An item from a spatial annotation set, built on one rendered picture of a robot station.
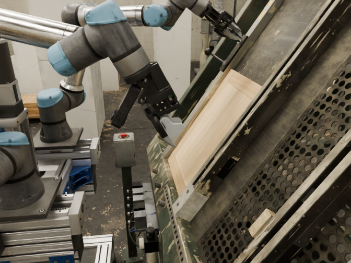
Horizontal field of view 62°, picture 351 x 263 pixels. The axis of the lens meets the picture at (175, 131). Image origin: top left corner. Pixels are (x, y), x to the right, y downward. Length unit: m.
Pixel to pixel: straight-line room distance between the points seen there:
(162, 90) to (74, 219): 0.60
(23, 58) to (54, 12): 2.12
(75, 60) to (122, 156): 1.13
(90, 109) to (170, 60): 1.88
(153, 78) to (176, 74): 4.38
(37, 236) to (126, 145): 0.76
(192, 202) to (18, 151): 0.61
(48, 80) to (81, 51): 2.99
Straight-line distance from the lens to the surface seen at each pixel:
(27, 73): 5.51
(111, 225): 2.54
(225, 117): 1.25
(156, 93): 0.67
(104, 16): 0.63
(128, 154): 1.73
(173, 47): 4.97
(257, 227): 0.83
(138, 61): 0.64
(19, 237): 1.18
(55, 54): 0.69
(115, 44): 0.64
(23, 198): 1.08
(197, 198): 1.10
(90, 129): 3.74
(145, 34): 9.33
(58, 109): 1.47
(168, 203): 1.24
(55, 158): 1.55
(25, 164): 1.05
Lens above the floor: 1.64
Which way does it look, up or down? 23 degrees down
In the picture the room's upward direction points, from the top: straight up
